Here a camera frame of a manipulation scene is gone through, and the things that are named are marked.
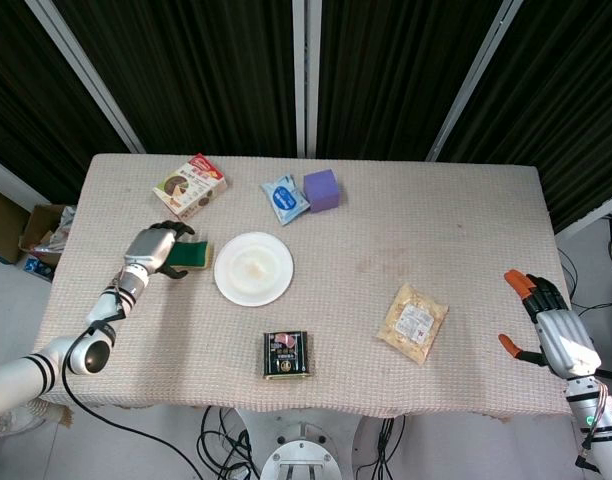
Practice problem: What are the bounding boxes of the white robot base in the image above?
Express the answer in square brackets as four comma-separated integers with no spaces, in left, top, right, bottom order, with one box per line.
[234,407,382,480]

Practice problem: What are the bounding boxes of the white round plate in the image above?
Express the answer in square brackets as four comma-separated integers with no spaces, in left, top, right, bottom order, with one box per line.
[213,231,295,307]

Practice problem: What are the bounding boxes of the black food packet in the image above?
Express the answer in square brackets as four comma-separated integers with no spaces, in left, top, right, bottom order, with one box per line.
[262,330,315,381]

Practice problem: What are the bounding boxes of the beige checked tablecloth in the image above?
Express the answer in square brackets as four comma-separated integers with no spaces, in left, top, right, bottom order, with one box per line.
[33,152,577,420]

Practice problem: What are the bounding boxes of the clear bag of snacks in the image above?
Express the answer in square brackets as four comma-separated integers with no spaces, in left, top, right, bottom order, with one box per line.
[376,282,450,365]

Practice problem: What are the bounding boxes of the purple foam cube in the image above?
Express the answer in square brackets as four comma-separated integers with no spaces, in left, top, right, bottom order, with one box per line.
[303,168,345,215]

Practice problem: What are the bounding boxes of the green sponge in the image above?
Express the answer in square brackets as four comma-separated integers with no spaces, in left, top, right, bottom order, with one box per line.
[166,239,216,273]

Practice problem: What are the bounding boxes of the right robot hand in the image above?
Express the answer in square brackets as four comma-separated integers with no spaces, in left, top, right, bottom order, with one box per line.
[498,268,602,378]

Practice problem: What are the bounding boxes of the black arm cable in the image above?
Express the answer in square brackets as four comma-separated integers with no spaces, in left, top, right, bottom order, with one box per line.
[61,279,260,480]

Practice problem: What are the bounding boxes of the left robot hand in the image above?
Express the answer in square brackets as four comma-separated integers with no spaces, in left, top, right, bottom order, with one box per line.
[122,220,197,280]

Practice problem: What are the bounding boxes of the cardboard box with clutter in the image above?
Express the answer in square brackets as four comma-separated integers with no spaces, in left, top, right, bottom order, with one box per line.
[18,203,78,282]

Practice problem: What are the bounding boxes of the blue wet wipes packet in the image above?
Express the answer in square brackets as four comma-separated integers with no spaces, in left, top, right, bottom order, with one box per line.
[259,173,310,227]

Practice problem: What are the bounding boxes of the black floor cables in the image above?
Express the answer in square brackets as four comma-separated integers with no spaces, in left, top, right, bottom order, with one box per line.
[199,405,260,480]

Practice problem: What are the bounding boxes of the cake mix box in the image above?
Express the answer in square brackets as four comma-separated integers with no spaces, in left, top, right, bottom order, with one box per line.
[152,153,229,223]

